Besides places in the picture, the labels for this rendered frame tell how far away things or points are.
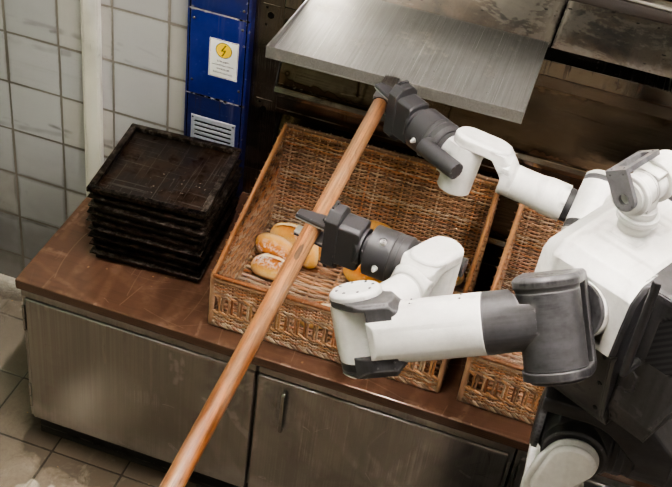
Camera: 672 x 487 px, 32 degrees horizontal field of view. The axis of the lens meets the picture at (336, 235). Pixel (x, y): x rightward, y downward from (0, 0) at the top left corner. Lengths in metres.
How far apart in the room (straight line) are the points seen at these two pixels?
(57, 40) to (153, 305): 0.77
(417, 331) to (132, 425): 1.46
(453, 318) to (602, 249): 0.25
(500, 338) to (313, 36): 1.12
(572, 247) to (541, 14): 1.17
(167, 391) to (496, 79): 1.07
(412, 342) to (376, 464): 1.13
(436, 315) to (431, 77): 0.93
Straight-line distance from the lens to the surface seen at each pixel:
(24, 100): 3.24
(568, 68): 2.62
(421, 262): 1.84
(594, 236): 1.74
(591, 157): 2.71
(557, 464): 2.00
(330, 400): 2.63
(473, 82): 2.47
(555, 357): 1.61
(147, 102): 3.03
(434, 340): 1.62
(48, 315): 2.83
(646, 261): 1.73
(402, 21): 2.65
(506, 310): 1.61
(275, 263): 2.75
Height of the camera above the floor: 2.43
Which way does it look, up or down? 39 degrees down
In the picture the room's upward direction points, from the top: 8 degrees clockwise
